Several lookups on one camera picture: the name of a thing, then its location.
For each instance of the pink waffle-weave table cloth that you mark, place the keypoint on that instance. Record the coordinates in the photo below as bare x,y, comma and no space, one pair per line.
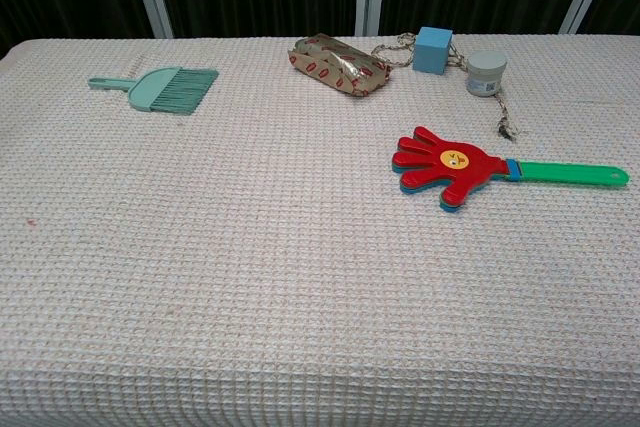
280,257

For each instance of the gold snack packet red print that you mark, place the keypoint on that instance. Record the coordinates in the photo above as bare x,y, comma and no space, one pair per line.
330,64

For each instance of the small white lidded jar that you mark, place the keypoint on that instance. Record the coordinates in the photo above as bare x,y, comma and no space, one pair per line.
486,74

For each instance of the light blue cube block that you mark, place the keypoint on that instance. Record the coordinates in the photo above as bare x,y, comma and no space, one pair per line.
431,52

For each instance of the mint green hand brush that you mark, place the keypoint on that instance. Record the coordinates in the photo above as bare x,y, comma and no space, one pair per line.
150,89

